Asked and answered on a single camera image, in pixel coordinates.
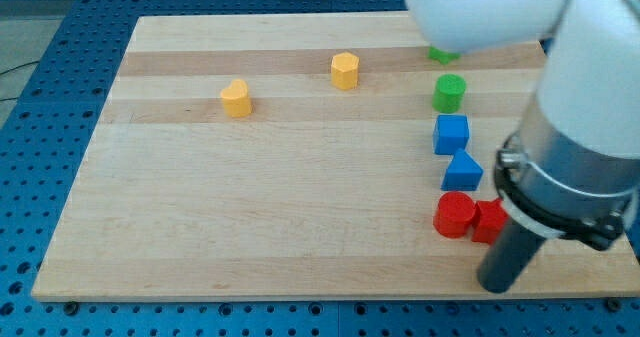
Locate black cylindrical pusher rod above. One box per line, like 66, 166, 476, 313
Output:
476, 218, 546, 294

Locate silver flange with black clamp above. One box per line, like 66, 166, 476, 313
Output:
494, 98, 639, 251

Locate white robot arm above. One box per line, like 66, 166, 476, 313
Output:
405, 0, 639, 293

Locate red star block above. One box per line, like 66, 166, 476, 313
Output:
471, 198, 508, 245

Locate green star block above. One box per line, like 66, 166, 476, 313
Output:
427, 46, 460, 65

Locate red cylinder block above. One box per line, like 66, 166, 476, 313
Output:
433, 191, 475, 238

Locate blue triangle block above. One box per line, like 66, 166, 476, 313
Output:
441, 149, 484, 191

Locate blue cube block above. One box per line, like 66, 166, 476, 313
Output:
433, 115, 470, 155

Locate green cylinder block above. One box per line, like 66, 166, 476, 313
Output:
432, 74, 467, 113

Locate yellow hexagon block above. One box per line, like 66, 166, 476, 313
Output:
331, 52, 359, 90

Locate wooden board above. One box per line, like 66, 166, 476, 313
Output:
30, 10, 640, 303

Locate yellow heart block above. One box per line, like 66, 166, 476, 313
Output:
220, 79, 253, 118

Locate black cable on floor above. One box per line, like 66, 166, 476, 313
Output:
0, 60, 40, 103

